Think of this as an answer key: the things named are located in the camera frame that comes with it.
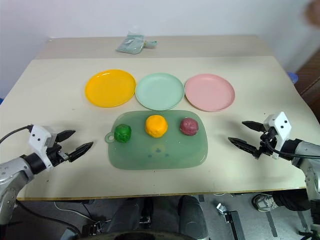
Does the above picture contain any translucent green cutting board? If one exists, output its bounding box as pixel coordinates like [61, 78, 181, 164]
[104, 109, 209, 171]

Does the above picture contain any pink plastic plate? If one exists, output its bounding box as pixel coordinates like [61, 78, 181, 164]
[184, 73, 236, 113]

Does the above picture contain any dark rounded robot leg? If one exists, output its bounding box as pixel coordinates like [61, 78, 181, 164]
[104, 198, 147, 237]
[177, 195, 210, 240]

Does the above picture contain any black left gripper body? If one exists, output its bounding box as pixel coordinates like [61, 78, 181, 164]
[46, 134, 70, 167]

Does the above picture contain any orange clay ball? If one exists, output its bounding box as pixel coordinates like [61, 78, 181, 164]
[144, 114, 169, 139]

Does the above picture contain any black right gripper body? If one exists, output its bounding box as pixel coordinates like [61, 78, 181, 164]
[252, 126, 279, 160]

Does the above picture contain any mint green plastic plate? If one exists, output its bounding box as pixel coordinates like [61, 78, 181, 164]
[135, 72, 186, 111]

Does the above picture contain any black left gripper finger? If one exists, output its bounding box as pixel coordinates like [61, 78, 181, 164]
[55, 129, 77, 144]
[67, 141, 95, 163]

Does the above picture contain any yellow plastic plate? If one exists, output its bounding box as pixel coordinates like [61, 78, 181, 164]
[84, 68, 137, 109]

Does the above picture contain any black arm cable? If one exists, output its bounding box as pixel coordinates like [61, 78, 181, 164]
[264, 138, 320, 160]
[0, 125, 34, 145]

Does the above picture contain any maroon clay ball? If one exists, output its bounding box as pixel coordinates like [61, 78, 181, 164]
[179, 117, 200, 137]

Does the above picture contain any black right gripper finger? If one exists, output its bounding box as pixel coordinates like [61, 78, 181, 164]
[241, 120, 266, 134]
[227, 136, 259, 154]

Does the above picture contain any green clay ball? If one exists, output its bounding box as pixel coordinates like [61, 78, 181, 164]
[113, 124, 133, 144]

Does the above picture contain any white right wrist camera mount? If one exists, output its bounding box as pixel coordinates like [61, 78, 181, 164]
[263, 111, 292, 160]

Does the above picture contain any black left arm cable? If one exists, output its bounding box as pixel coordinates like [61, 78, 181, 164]
[0, 125, 34, 145]

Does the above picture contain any grey sneaker shoe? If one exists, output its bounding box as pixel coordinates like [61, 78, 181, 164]
[251, 193, 279, 213]

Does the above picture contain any dark round robot torso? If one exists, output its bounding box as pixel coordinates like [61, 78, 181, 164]
[98, 231, 186, 240]

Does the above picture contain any black metal stand base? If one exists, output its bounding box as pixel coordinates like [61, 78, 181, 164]
[215, 202, 247, 240]

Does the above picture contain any person's blurred hand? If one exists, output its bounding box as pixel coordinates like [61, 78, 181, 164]
[304, 0, 320, 27]

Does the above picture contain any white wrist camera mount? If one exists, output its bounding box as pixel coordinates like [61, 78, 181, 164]
[263, 111, 292, 160]
[28, 125, 54, 169]

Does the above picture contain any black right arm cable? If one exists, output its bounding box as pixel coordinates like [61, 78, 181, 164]
[264, 138, 320, 160]

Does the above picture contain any brown wooden furniture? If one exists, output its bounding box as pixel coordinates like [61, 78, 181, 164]
[294, 47, 320, 111]

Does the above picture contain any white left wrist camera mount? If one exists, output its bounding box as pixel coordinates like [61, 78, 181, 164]
[28, 125, 54, 169]

